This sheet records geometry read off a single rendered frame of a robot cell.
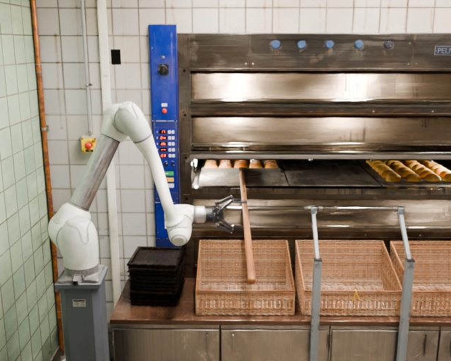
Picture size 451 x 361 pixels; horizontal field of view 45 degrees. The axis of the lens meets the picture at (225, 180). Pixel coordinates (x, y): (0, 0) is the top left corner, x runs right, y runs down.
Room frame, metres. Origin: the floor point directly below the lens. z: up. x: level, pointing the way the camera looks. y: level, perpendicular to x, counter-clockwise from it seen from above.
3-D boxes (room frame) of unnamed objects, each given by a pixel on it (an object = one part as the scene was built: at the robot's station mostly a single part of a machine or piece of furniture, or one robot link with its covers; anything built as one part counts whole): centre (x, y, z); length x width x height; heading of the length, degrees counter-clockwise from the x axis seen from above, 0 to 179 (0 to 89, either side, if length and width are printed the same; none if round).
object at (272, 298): (2.99, -0.11, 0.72); 0.56 x 0.49 x 0.28; 90
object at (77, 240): (2.36, 0.67, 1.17); 0.18 x 0.16 x 0.22; 33
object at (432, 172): (3.68, -1.28, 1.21); 0.61 x 0.48 x 0.06; 179
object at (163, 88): (4.19, 0.35, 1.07); 1.93 x 0.16 x 2.15; 179
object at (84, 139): (3.22, 0.81, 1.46); 0.10 x 0.07 x 0.10; 89
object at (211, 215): (2.68, 0.06, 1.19); 0.09 x 0.07 x 0.08; 90
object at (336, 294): (2.98, -0.71, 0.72); 0.56 x 0.49 x 0.28; 89
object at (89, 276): (2.33, 0.67, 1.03); 0.22 x 0.18 x 0.06; 2
